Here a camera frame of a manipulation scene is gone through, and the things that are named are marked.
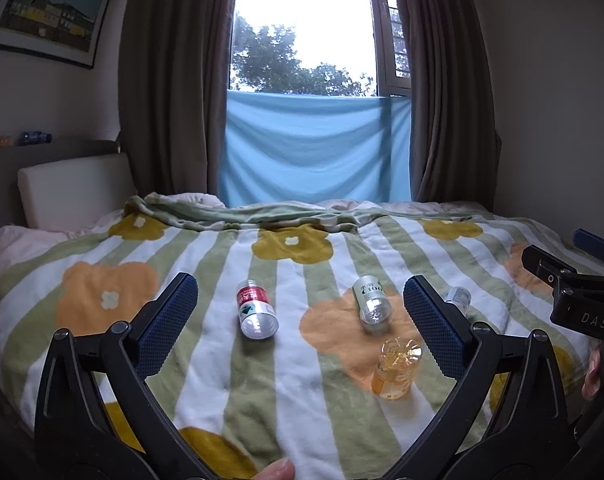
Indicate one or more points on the orange clear plastic cup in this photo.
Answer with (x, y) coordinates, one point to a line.
(394, 370)

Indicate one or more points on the flower print striped blanket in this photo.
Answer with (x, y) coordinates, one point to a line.
(221, 385)

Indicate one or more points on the small orange object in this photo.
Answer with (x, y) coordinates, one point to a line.
(2, 142)

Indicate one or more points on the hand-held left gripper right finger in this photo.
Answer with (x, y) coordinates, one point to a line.
(432, 325)

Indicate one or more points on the grey headboard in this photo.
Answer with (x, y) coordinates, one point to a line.
(1, 175)

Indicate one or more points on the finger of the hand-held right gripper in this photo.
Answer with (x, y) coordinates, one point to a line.
(592, 243)
(539, 261)

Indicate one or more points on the framed wall picture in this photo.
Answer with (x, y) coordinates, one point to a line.
(46, 10)

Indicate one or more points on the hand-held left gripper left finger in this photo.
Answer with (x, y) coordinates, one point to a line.
(169, 325)

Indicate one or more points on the small white label bottle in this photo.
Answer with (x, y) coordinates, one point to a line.
(458, 300)

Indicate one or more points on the green label clear plastic cup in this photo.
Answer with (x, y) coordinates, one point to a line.
(372, 305)

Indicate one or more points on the brown curtain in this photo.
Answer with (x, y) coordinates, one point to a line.
(447, 85)
(171, 85)

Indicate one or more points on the light blue cloth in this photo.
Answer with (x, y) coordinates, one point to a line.
(312, 150)

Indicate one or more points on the blue plastic bottle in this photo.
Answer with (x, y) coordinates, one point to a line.
(35, 137)

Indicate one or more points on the red label clear plastic cup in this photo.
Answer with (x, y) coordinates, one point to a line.
(254, 310)

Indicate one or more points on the white headboard cushion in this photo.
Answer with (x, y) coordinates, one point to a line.
(71, 190)

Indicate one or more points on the brown window frame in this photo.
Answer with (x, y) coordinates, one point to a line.
(389, 60)

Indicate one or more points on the person's right hand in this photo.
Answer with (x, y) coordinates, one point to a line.
(593, 375)

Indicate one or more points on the person's left hand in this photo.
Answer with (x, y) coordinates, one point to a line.
(277, 471)

